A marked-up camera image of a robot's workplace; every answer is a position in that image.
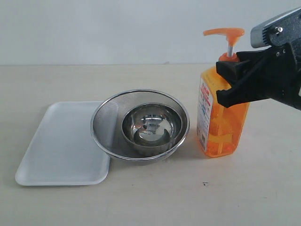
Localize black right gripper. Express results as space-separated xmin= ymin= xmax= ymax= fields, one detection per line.
xmin=216 ymin=39 xmax=301 ymax=108

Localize orange pump soap bottle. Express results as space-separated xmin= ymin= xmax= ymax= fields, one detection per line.
xmin=196 ymin=27 xmax=250 ymax=158

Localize steel mesh strainer basket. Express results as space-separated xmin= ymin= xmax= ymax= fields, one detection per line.
xmin=90 ymin=89 xmax=190 ymax=165

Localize small stainless steel bowl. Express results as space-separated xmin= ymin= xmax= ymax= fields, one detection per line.
xmin=122 ymin=103 xmax=183 ymax=157

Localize white rectangular plastic tray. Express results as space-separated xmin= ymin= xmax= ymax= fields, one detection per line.
xmin=15 ymin=101 xmax=110 ymax=186

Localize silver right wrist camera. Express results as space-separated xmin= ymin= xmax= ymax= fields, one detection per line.
xmin=250 ymin=7 xmax=301 ymax=48

